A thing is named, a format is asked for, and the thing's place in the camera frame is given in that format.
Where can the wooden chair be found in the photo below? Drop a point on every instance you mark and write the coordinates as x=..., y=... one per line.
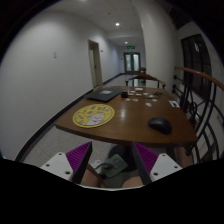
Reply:
x=145, y=77

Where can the closed dark laptop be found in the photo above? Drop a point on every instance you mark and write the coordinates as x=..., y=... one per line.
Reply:
x=104, y=95

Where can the double glass door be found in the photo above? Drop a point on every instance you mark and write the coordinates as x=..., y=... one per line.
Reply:
x=132, y=63

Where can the side door in wall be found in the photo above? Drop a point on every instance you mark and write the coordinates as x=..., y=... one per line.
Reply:
x=95, y=64

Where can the white card near centre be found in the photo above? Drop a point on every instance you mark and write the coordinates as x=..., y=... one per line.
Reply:
x=148, y=104

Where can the black computer mouse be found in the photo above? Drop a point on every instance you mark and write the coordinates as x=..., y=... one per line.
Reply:
x=161, y=125

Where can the curved stair railing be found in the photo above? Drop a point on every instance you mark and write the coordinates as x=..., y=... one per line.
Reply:
x=200, y=97

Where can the round yellow mouse pad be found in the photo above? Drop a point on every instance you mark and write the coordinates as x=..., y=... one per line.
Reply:
x=94, y=115

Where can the wooden table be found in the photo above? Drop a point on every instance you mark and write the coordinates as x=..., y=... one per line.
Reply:
x=130, y=123

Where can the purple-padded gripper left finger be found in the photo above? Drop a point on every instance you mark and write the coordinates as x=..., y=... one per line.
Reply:
x=70, y=166

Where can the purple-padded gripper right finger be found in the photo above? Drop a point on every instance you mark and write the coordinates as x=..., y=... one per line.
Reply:
x=151, y=165

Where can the white card at table edge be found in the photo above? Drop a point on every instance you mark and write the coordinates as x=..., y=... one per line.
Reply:
x=174, y=104

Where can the small black object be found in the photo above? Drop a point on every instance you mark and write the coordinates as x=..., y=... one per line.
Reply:
x=124, y=95

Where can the green device below table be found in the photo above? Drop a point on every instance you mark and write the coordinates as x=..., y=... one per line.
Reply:
x=112, y=166

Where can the dark window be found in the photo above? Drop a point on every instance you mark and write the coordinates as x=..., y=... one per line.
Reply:
x=196, y=57

